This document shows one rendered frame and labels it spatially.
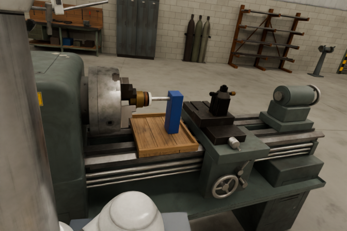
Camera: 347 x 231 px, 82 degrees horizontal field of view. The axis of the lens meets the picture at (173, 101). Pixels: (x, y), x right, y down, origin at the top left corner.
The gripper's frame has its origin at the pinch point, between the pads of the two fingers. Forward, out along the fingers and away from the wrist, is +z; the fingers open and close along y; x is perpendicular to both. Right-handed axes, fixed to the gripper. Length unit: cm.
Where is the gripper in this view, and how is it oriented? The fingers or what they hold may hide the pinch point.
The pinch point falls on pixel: (57, 3)
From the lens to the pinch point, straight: 91.9
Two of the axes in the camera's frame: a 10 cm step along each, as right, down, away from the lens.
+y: -6.8, -5.1, 5.2
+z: -1.6, 8.0, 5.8
